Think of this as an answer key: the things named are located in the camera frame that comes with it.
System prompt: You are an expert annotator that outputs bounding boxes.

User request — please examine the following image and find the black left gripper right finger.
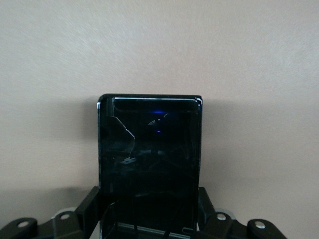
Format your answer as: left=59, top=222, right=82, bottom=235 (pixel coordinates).
left=196, top=186, right=286, bottom=239

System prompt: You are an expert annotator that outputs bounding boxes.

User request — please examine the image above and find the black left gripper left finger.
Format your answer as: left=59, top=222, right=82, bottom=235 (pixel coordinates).
left=0, top=185, right=101, bottom=239

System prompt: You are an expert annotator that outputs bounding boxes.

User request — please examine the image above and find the long black smartphone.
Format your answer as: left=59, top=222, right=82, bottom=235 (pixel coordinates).
left=96, top=93, right=204, bottom=239

